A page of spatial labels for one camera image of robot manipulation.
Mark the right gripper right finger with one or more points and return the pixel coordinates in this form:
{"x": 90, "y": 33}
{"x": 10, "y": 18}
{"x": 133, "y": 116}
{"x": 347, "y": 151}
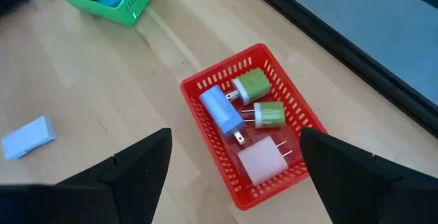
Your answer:
{"x": 349, "y": 189}

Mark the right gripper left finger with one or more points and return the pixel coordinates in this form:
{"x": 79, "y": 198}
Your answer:
{"x": 140, "y": 176}

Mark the pale pink wall charger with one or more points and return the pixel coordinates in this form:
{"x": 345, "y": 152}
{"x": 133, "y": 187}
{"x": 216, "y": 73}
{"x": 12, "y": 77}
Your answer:
{"x": 261, "y": 162}

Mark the lavender blue wall charger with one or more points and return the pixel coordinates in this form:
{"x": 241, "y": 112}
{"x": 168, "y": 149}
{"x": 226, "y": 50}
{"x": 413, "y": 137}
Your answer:
{"x": 220, "y": 111}

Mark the small green wall charger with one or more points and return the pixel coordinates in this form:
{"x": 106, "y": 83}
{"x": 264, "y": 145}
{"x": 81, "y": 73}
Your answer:
{"x": 272, "y": 114}

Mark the white rectangular block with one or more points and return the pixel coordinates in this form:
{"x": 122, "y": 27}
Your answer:
{"x": 29, "y": 138}

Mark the large green wall charger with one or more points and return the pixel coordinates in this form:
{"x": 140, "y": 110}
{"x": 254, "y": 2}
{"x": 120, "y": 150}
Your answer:
{"x": 255, "y": 83}

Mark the green plastic basket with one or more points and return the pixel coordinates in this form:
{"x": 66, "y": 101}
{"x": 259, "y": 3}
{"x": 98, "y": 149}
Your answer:
{"x": 137, "y": 5}

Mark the red plastic basket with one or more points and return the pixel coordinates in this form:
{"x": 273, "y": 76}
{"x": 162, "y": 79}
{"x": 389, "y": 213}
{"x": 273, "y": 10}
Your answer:
{"x": 222, "y": 67}

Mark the black aluminium table frame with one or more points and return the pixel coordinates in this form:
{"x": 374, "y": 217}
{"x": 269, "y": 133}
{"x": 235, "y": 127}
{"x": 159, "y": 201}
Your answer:
{"x": 342, "y": 47}

